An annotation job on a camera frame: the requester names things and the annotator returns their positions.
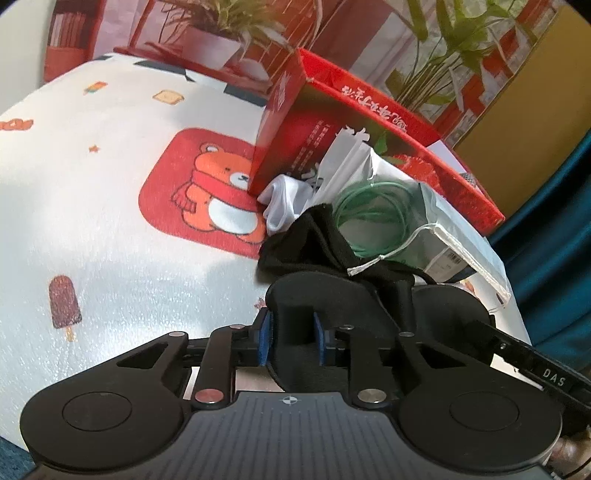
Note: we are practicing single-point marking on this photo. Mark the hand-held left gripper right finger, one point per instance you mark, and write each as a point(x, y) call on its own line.
point(322, 341)

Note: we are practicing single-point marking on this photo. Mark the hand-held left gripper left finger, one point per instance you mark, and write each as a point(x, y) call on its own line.
point(264, 341)

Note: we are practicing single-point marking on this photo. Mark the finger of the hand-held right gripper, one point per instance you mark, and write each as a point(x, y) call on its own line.
point(503, 344)

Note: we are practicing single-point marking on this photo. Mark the black eye mask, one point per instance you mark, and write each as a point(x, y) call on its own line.
point(332, 295)

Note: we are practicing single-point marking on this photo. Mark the black sock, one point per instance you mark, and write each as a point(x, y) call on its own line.
point(314, 244)

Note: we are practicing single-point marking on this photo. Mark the white sock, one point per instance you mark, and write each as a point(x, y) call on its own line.
point(286, 203)

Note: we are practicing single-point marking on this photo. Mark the red strawberry print cardboard box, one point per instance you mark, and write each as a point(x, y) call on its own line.
point(295, 134)

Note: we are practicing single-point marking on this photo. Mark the teal curtain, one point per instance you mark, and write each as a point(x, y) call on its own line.
point(554, 230)

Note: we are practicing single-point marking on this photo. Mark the yellow wooden panel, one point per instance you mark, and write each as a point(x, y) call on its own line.
point(517, 138)

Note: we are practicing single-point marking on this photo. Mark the white cartoon print tablecloth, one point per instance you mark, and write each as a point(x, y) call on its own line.
point(92, 207)

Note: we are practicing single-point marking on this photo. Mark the printed room scene backdrop cloth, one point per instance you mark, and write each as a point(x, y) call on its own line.
point(360, 37)

